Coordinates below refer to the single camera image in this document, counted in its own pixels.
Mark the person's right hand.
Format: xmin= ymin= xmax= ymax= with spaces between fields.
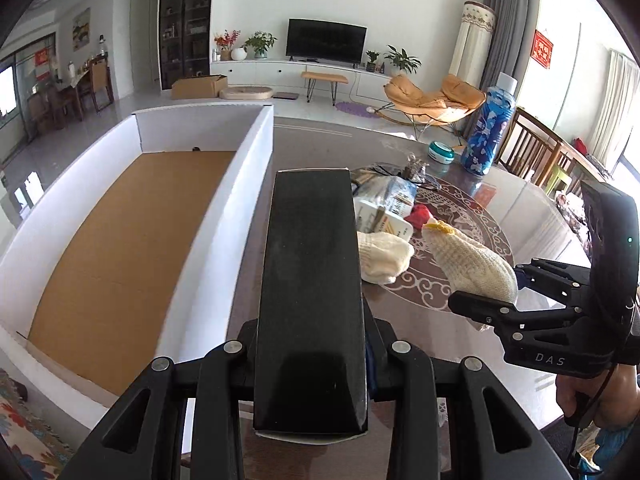
xmin=555 ymin=360 xmax=640 ymax=431

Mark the floral cloth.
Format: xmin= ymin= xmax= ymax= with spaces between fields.
xmin=0 ymin=367 xmax=76 ymax=480

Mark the covered standing air conditioner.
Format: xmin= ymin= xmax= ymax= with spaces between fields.
xmin=448 ymin=1 xmax=498 ymax=91

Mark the teal round box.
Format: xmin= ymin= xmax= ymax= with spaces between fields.
xmin=428 ymin=141 xmax=457 ymax=165

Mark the blue patterned bottle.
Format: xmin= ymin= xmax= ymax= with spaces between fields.
xmin=460 ymin=72 xmax=518 ymax=176

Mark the black television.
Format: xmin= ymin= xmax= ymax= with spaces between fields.
xmin=286 ymin=18 xmax=367 ymax=68

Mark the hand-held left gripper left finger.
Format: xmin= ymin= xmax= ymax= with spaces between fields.
xmin=70 ymin=320 xmax=261 ymax=480

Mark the cream round pet bed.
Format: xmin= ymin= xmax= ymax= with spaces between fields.
xmin=220 ymin=85 xmax=273 ymax=101

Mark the grey curtain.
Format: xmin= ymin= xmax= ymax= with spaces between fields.
xmin=480 ymin=0 xmax=543 ymax=96

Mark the red window decoration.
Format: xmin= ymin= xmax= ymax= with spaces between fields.
xmin=532 ymin=30 xmax=555 ymax=70

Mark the white blue medicine box bundle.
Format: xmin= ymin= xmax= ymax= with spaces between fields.
xmin=353 ymin=191 xmax=416 ymax=238

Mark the wooden dining table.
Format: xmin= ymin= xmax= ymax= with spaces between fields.
xmin=27 ymin=67 xmax=96 ymax=126

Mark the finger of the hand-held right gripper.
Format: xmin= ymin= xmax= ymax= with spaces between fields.
xmin=515 ymin=257 xmax=593 ymax=306
xmin=447 ymin=290 xmax=591 ymax=348

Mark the clear plastic bag of sticks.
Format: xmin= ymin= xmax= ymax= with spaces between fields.
xmin=350 ymin=162 xmax=418 ymax=201

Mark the green potted plant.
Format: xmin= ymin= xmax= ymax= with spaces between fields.
xmin=243 ymin=31 xmax=277 ymax=59

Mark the person's blue clothing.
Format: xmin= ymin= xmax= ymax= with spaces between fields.
xmin=585 ymin=422 xmax=640 ymax=480

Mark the wooden bench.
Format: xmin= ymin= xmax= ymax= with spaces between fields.
xmin=301 ymin=71 xmax=348 ymax=107

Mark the white sheer curtain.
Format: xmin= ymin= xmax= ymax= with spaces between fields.
xmin=606 ymin=49 xmax=640 ymax=161

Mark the purple floor mat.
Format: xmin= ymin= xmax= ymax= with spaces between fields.
xmin=334 ymin=101 xmax=376 ymax=117

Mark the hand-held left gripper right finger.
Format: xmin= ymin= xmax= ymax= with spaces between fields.
xmin=367 ymin=310 xmax=573 ymax=480

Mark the wooden slatted chair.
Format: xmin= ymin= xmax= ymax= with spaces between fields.
xmin=495 ymin=107 xmax=576 ymax=191

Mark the cream knitted glove yellow cuff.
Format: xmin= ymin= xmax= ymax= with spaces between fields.
xmin=421 ymin=220 xmax=518 ymax=306

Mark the brown cardboard box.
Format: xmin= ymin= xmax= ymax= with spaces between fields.
xmin=171 ymin=75 xmax=228 ymax=100

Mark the red flower arrangement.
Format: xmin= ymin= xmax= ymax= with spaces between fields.
xmin=214 ymin=30 xmax=242 ymax=61

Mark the long black box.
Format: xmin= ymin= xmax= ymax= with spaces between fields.
xmin=252 ymin=166 xmax=371 ymax=446

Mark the white television cabinet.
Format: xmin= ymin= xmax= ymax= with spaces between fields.
xmin=210 ymin=57 xmax=401 ymax=103

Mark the sequined bow tie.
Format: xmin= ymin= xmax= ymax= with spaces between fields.
xmin=400 ymin=157 xmax=441 ymax=191

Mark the leafy potted plant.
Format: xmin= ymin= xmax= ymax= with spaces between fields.
xmin=382 ymin=45 xmax=422 ymax=77

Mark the wooden dining chair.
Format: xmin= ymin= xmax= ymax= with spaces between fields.
xmin=89 ymin=57 xmax=116 ymax=111

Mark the red snack packet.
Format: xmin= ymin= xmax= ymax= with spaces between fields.
xmin=404 ymin=203 xmax=435 ymax=231

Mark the wall painting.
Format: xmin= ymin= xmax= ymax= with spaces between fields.
xmin=71 ymin=7 xmax=92 ymax=52

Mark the dark glass display cabinet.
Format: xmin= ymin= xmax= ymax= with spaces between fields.
xmin=159 ymin=0 xmax=216 ymax=92

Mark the orange lounge chair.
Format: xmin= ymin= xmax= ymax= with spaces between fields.
xmin=382 ymin=74 xmax=487 ymax=141

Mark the black cable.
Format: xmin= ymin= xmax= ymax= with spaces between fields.
xmin=570 ymin=365 xmax=616 ymax=466

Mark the white cardboard container box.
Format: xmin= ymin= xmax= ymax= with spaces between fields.
xmin=0 ymin=101 xmax=275 ymax=456

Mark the white door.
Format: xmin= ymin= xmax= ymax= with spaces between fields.
xmin=130 ymin=0 xmax=153 ymax=93

